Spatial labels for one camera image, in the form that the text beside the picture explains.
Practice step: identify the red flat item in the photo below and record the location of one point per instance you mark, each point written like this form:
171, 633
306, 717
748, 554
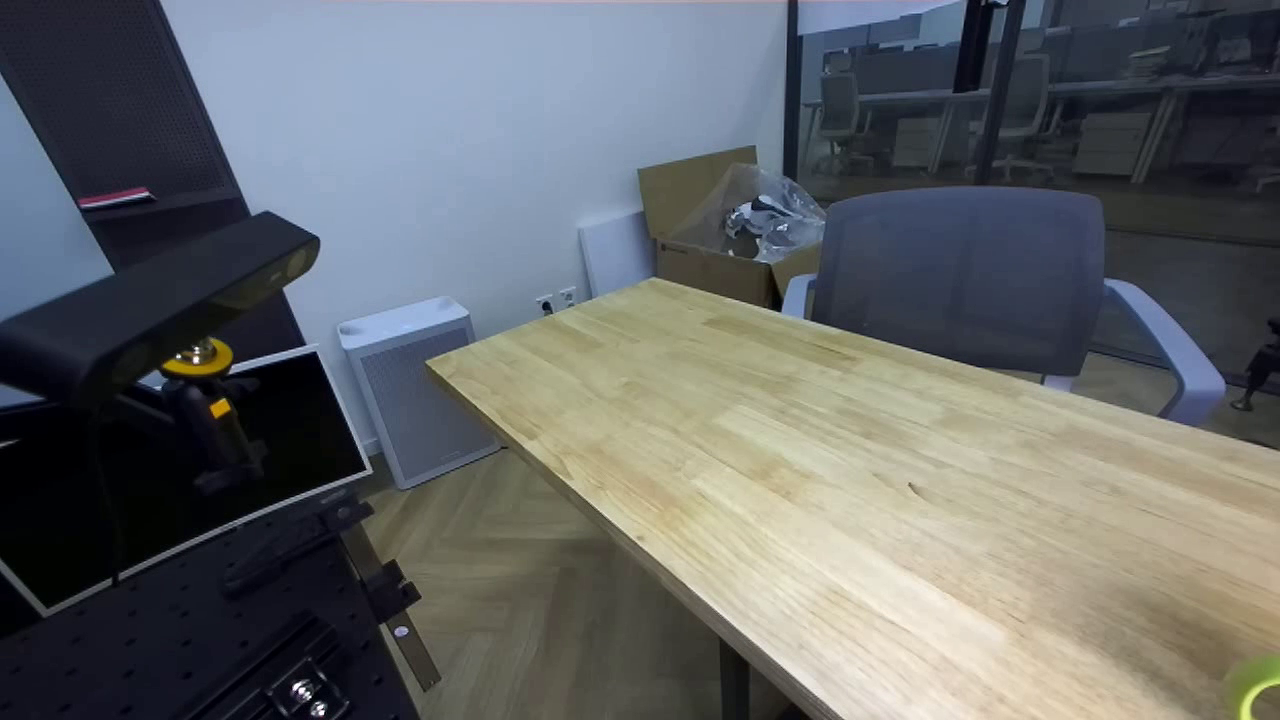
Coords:
117, 197

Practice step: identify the black metal clamp bracket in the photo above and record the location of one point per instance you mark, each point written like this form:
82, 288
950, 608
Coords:
393, 592

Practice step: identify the brown cardboard box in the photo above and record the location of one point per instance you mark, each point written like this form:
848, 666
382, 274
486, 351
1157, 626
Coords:
682, 187

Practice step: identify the black wall shelf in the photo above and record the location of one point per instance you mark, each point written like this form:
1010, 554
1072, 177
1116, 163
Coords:
121, 105

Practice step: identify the black perforated breadboard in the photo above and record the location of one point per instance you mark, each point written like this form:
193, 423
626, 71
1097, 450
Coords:
147, 641

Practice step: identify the black tripod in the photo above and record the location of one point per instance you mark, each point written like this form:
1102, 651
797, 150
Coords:
1261, 365

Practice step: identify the black screen white frame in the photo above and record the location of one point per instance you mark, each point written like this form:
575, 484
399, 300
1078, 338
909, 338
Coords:
302, 426

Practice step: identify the clear plastic bag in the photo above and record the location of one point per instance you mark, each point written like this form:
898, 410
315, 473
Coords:
767, 222

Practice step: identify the black button box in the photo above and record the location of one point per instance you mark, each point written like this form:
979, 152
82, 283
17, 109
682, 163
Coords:
302, 684

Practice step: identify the black stereo camera bar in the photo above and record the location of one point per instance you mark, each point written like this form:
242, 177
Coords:
147, 300

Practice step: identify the white air purifier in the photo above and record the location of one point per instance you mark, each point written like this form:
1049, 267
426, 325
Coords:
415, 385

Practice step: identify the black table leg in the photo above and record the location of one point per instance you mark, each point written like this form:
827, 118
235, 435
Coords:
734, 682

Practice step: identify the lime green printed mug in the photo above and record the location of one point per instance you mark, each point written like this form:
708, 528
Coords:
1245, 682

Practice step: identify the white flat panel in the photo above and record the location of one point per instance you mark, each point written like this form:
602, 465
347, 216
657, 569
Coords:
612, 251

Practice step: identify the black window frame post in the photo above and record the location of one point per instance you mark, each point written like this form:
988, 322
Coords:
794, 82

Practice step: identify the black yellow camera mount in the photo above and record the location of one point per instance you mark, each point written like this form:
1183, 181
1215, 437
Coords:
215, 405

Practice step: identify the grey office chair white arms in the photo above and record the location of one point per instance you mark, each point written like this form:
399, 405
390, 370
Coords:
961, 274

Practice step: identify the white wall outlet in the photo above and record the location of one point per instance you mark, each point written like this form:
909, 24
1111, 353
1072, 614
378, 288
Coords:
563, 296

